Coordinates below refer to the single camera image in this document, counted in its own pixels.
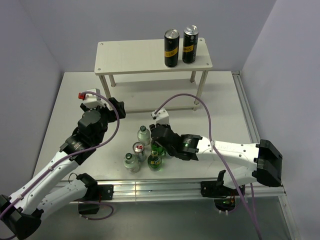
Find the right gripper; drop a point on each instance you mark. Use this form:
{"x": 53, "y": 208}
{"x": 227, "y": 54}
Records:
{"x": 152, "y": 126}

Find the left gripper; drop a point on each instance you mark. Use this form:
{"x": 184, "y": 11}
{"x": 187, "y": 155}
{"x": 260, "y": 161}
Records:
{"x": 111, "y": 114}

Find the green glass bottle back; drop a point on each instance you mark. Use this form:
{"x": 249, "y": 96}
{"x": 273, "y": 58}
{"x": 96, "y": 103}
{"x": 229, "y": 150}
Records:
{"x": 158, "y": 148}

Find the green glass bottle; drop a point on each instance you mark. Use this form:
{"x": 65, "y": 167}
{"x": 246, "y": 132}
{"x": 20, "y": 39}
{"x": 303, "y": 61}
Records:
{"x": 158, "y": 148}
{"x": 155, "y": 162}

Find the green glass bottle front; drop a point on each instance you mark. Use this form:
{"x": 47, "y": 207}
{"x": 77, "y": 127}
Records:
{"x": 155, "y": 162}

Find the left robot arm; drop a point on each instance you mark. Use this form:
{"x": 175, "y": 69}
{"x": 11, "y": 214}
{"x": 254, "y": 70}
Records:
{"x": 24, "y": 210}

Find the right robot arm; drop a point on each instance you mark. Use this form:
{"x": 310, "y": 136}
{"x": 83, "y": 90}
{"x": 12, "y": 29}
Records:
{"x": 200, "y": 148}

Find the white two-tier shelf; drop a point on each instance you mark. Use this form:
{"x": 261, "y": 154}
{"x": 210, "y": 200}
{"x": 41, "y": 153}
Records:
{"x": 134, "y": 71}

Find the clear bottle green cap back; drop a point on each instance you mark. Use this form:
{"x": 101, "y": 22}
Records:
{"x": 144, "y": 135}

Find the clear bottle green cap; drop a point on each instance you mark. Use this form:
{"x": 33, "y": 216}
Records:
{"x": 131, "y": 163}
{"x": 144, "y": 135}

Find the silver can red top left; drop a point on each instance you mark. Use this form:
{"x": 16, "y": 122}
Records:
{"x": 139, "y": 151}

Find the clear bottle green cap front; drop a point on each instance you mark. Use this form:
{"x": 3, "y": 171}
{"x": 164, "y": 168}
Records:
{"x": 131, "y": 163}

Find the black can left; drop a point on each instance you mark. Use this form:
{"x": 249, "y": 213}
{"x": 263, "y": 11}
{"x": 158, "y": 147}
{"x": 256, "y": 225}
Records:
{"x": 171, "y": 48}

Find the black can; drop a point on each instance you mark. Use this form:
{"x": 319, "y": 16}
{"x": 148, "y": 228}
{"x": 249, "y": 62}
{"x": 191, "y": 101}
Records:
{"x": 171, "y": 48}
{"x": 190, "y": 43}

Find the black can right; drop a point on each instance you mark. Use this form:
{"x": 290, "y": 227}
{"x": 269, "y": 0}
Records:
{"x": 190, "y": 43}

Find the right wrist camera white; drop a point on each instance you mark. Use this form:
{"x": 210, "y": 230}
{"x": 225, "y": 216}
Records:
{"x": 161, "y": 117}

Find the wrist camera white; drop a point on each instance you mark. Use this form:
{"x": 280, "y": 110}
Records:
{"x": 91, "y": 97}
{"x": 161, "y": 117}

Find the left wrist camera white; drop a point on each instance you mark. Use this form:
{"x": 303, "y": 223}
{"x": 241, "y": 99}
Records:
{"x": 91, "y": 97}

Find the aluminium front rail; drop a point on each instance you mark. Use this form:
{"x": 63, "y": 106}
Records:
{"x": 155, "y": 190}

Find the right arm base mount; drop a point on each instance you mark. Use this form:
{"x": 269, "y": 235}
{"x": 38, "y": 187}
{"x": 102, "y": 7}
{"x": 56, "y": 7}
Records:
{"x": 224, "y": 197}

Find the aluminium side rail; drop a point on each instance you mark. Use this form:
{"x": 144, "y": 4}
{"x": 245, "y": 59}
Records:
{"x": 269, "y": 160}

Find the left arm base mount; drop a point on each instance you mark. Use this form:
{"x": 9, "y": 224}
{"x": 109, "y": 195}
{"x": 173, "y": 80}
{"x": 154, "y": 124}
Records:
{"x": 94, "y": 197}

